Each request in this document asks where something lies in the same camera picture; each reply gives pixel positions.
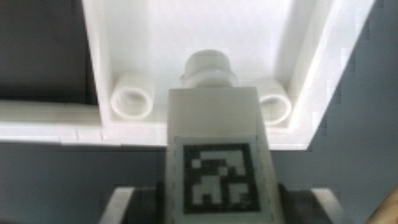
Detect white table leg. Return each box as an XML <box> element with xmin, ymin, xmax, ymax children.
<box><xmin>164</xmin><ymin>50</ymin><xmax>285</xmax><ymax>224</ymax></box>

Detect white obstacle fence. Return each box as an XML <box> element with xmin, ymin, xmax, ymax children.
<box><xmin>0</xmin><ymin>100</ymin><xmax>167</xmax><ymax>146</ymax></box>

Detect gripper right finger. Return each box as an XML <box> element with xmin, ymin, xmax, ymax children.
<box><xmin>279</xmin><ymin>185</ymin><xmax>347</xmax><ymax>224</ymax></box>

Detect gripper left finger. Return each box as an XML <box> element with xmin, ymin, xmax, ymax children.
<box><xmin>102</xmin><ymin>187</ymin><xmax>158</xmax><ymax>224</ymax></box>

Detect white square table top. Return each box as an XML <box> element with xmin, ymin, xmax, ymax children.
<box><xmin>82</xmin><ymin>0</ymin><xmax>377</xmax><ymax>150</ymax></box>

